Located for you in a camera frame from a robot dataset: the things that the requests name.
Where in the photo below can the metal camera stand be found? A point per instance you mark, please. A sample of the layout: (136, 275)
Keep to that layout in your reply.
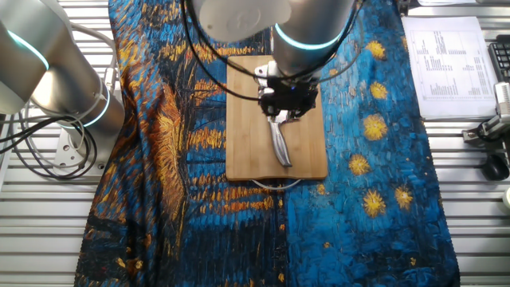
(492, 126)

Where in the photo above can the bamboo cutting board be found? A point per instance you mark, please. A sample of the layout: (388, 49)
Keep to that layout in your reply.
(247, 139)

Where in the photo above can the white round object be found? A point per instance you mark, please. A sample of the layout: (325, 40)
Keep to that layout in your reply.
(507, 198)

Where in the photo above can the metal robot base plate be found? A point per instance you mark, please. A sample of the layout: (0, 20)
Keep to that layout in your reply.
(63, 151)

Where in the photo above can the steel cleaver knife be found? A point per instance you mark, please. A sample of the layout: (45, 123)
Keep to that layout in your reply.
(281, 147)

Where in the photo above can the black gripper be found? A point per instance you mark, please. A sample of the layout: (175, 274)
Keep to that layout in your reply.
(291, 93)

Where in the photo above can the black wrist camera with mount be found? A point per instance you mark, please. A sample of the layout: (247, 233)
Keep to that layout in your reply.
(263, 73)

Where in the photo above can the blue starry painting tablecloth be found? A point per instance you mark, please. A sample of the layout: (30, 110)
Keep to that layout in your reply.
(159, 199)

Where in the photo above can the black computer keyboard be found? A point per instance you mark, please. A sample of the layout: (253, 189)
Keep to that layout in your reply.
(501, 56)

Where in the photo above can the black computer mouse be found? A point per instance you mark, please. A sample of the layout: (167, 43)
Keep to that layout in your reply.
(495, 168)

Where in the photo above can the printed white paper sheet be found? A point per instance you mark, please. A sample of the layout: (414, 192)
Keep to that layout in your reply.
(450, 68)

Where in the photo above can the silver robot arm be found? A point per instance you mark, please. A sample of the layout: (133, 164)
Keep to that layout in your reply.
(303, 60)

